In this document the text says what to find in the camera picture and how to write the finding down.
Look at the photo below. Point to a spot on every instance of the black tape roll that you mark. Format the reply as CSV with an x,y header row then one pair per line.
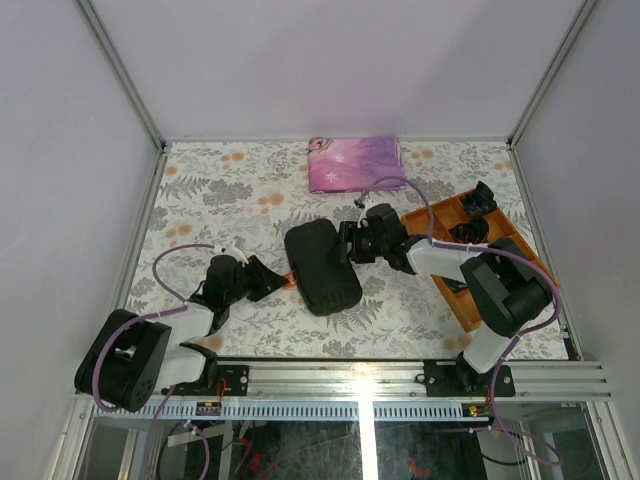
x,y
474,231
479,202

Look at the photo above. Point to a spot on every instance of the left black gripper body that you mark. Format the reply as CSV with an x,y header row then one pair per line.
x,y
241,292

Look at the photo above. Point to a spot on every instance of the aluminium front rail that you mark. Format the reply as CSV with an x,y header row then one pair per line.
x,y
426,390

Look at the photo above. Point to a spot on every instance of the folded purple cloth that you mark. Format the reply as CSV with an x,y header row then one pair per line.
x,y
352,164

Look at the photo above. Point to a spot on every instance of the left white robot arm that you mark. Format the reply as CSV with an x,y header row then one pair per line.
x,y
134,356

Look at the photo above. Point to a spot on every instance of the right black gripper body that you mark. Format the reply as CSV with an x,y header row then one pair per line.
x,y
369,249

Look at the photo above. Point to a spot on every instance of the wooden compartment tray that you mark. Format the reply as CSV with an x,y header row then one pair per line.
x,y
454,224

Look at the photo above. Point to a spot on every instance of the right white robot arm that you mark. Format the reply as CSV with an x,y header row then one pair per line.
x,y
508,290

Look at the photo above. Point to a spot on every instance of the black tape roll far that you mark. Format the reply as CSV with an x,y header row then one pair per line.
x,y
479,202

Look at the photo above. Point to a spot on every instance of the black plastic tool case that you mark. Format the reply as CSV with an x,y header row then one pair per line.
x,y
326,285

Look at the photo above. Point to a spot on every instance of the black tape roll middle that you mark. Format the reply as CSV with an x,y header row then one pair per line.
x,y
474,231

